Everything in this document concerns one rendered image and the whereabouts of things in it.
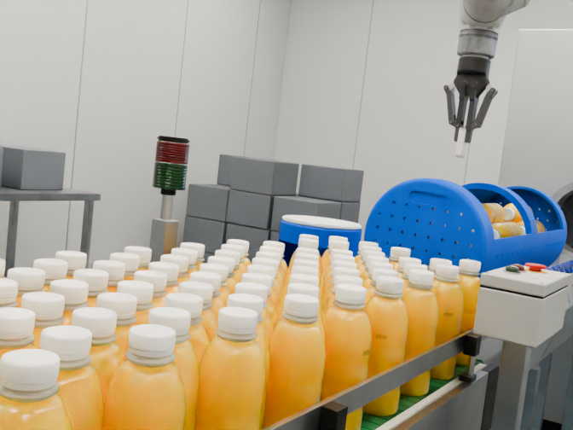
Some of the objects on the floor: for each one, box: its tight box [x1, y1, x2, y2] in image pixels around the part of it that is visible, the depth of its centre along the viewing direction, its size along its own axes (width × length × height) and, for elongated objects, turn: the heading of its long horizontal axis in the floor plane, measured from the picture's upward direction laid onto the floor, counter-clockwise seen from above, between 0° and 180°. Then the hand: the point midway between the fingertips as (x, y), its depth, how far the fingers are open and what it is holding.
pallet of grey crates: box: [182, 154, 364, 264], centre depth 575 cm, size 120×80×119 cm
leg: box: [532, 351, 553, 430], centre depth 332 cm, size 6×6×63 cm
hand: (461, 142), depth 169 cm, fingers closed
